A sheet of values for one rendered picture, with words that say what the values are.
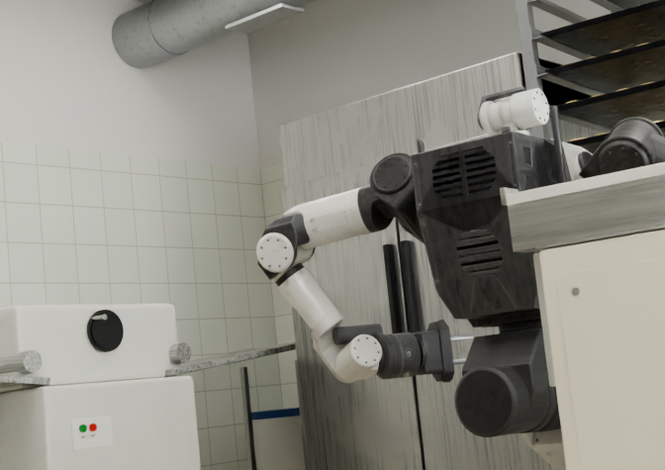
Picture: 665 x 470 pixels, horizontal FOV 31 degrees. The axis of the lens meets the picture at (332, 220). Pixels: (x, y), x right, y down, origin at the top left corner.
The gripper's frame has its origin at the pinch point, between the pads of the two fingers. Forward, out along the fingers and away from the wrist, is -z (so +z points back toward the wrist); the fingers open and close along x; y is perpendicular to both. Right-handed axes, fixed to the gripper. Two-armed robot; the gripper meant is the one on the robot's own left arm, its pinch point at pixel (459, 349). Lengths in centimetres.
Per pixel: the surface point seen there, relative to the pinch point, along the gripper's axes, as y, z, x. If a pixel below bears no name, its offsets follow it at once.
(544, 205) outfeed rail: -115, 49, 11
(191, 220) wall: 428, -67, 98
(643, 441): -122, 46, -13
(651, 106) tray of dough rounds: 9, -64, 53
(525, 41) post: 16, -36, 71
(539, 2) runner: 14, -40, 79
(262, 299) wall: 451, -112, 52
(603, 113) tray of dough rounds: 16, -54, 53
